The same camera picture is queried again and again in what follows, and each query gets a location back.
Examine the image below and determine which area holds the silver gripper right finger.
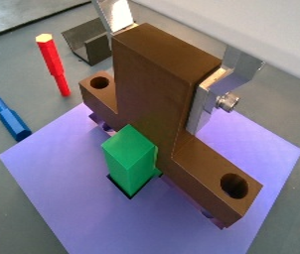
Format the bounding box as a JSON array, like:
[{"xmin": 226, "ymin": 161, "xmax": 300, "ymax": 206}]
[{"xmin": 186, "ymin": 46, "xmax": 264, "ymax": 135}]

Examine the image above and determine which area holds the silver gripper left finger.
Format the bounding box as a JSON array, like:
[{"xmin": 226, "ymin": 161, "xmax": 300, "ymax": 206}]
[{"xmin": 91, "ymin": 0, "xmax": 137, "ymax": 40}]

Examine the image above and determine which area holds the brown T-shaped block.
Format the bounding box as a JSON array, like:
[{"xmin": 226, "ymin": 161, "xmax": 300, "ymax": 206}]
[{"xmin": 79, "ymin": 24, "xmax": 261, "ymax": 227}]

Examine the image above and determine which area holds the purple base board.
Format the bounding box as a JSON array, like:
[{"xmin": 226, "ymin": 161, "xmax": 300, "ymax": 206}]
[{"xmin": 0, "ymin": 105, "xmax": 300, "ymax": 254}]

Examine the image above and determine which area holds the red hexagonal peg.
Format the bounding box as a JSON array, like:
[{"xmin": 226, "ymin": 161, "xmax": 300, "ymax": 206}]
[{"xmin": 36, "ymin": 34, "xmax": 71, "ymax": 96}]

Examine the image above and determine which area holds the green U-shaped block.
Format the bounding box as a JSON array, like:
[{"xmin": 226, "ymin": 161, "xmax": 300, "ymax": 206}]
[{"xmin": 101, "ymin": 125, "xmax": 162, "ymax": 198}]

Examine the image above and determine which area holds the blue hexagonal peg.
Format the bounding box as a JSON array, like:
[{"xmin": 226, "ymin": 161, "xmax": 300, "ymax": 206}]
[{"xmin": 0, "ymin": 97, "xmax": 32, "ymax": 142}]

